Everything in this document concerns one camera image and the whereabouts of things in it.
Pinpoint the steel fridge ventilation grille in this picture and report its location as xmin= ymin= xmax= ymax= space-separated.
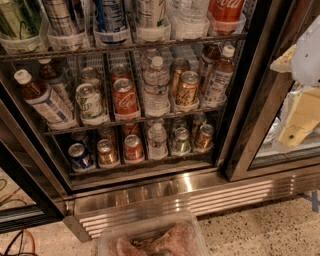
xmin=63 ymin=164 xmax=320 ymax=242

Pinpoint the green 7up can front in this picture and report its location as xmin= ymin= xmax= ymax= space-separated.
xmin=76 ymin=83 xmax=109 ymax=125

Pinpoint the orange-gold can bottom shelf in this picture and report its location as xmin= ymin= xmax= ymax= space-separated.
xmin=194 ymin=124 xmax=214 ymax=150

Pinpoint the red coca-cola can front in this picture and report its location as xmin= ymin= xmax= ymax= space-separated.
xmin=112 ymin=78 xmax=139 ymax=120

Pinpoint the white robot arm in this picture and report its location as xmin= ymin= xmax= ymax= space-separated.
xmin=270 ymin=16 xmax=320 ymax=152

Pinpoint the orange cable on floor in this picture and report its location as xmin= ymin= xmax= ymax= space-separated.
xmin=0 ymin=228 xmax=37 ymax=256

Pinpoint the red can bottom shelf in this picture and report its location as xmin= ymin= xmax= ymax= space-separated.
xmin=124 ymin=134 xmax=144 ymax=163

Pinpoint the water bottle shelf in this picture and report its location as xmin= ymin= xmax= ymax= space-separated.
xmin=148 ymin=123 xmax=168 ymax=160
xmin=143 ymin=56 xmax=170 ymax=117

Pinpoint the right fridge glass door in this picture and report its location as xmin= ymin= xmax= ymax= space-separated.
xmin=225 ymin=0 xmax=320 ymax=181

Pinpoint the tea bottle right front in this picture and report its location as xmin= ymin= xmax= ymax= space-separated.
xmin=203 ymin=44 xmax=235 ymax=107

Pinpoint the red coca-cola can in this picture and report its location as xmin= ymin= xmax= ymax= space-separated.
xmin=112 ymin=78 xmax=139 ymax=120
xmin=208 ymin=0 xmax=245 ymax=35

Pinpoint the water bottle middle shelf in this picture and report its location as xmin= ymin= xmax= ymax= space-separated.
xmin=143 ymin=56 xmax=170 ymax=117

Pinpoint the open fridge glass door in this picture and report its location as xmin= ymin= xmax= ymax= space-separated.
xmin=0 ymin=102 xmax=66 ymax=233

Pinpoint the green-silver can bottom shelf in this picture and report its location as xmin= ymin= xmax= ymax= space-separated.
xmin=172 ymin=127 xmax=191 ymax=156

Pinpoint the green can top left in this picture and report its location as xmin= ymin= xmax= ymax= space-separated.
xmin=0 ymin=0 xmax=42 ymax=40

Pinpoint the tea bottle left front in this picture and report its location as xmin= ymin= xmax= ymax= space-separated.
xmin=14 ymin=69 xmax=73 ymax=124

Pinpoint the tea bottle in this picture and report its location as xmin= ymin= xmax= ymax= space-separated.
xmin=39 ymin=59 xmax=74 ymax=110
xmin=14 ymin=69 xmax=73 ymax=124
xmin=203 ymin=44 xmax=235 ymax=107

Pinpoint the gold can bottom shelf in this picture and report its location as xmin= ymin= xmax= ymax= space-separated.
xmin=97 ymin=139 xmax=119 ymax=165

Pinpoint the clear plastic food container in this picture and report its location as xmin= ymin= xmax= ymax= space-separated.
xmin=98 ymin=211 xmax=209 ymax=256

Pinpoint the blue pepsi can front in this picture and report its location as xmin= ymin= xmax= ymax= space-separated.
xmin=68 ymin=143 xmax=94 ymax=172

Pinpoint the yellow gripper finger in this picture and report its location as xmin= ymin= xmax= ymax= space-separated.
xmin=278 ymin=87 xmax=320 ymax=148
xmin=270 ymin=45 xmax=296 ymax=73

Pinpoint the gold can middle front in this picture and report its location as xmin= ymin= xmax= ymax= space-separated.
xmin=175 ymin=71 xmax=200 ymax=106

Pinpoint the tea bottle left rear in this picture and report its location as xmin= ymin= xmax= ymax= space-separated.
xmin=39 ymin=59 xmax=74 ymax=110

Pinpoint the water bottle bottom shelf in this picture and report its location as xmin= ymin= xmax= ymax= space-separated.
xmin=148 ymin=123 xmax=168 ymax=160

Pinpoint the red coca-cola can top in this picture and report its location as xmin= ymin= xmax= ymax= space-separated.
xmin=208 ymin=0 xmax=245 ymax=35

